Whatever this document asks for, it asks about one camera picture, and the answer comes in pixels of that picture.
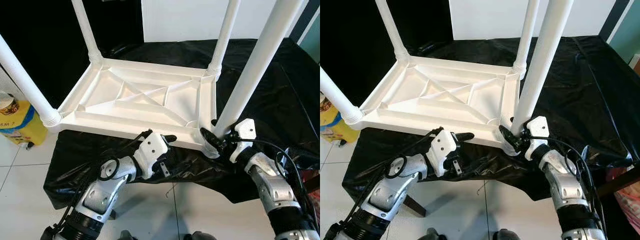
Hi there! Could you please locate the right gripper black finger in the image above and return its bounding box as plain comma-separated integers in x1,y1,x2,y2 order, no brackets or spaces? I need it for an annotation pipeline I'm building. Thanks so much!
499,125,518,148
200,127,223,151

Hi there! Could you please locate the white plastic table leg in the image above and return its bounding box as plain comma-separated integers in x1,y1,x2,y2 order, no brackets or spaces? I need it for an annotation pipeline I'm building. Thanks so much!
320,65,365,126
71,0,104,63
214,0,307,138
0,34,62,127
206,0,242,77
375,0,411,62
511,0,541,76
510,0,575,136

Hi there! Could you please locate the black plastic cover sheet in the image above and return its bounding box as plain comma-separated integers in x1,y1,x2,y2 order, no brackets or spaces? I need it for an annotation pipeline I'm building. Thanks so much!
345,35,640,208
44,37,321,210

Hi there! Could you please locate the pink plastic bag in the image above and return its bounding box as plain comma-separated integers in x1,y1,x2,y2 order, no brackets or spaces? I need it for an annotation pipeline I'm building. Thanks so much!
305,190,321,231
612,172,640,236

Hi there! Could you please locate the yellow carton box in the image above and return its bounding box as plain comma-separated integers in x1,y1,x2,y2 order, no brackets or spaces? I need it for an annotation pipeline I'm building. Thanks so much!
320,100,357,143
0,100,48,147

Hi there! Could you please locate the black door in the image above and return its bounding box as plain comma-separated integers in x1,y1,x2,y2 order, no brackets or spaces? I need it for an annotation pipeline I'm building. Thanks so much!
0,0,145,106
320,0,453,101

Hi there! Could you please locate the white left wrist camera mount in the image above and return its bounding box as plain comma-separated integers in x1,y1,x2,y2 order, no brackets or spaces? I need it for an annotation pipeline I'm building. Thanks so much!
132,131,170,180
427,129,461,177

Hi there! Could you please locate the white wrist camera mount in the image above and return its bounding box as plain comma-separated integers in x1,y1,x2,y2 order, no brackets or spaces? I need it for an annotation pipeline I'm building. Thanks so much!
427,129,461,177
524,116,550,161
230,118,257,163
132,131,170,180

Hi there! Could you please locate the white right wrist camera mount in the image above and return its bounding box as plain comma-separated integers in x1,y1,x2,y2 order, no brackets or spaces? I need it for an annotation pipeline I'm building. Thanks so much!
230,118,257,163
524,116,550,161

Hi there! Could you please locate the dark grey frame post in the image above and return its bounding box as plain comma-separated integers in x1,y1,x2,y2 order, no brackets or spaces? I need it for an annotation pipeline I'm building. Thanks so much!
599,0,631,43
289,0,321,43

